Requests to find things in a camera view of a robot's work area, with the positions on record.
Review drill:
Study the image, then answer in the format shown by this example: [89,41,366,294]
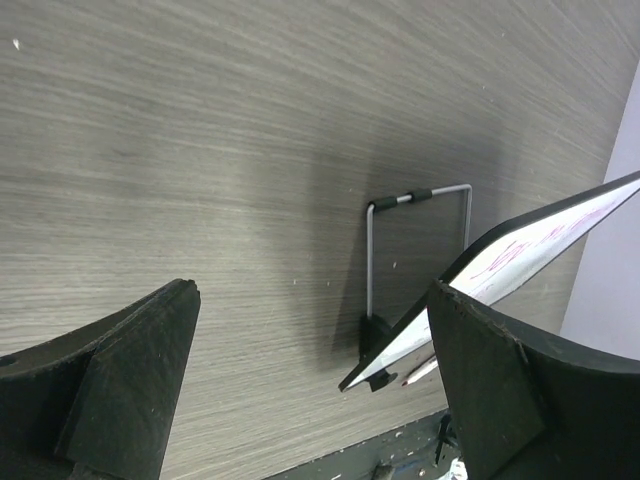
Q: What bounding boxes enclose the small whiteboard with black frame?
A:
[339,172,639,392]

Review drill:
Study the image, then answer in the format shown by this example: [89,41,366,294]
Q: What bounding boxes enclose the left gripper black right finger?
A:
[427,281,639,479]

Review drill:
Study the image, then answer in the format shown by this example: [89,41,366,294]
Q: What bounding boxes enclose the pink white marker pen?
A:
[402,356,438,387]

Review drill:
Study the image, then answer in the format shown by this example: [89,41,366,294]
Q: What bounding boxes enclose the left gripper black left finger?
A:
[1,279,201,479]

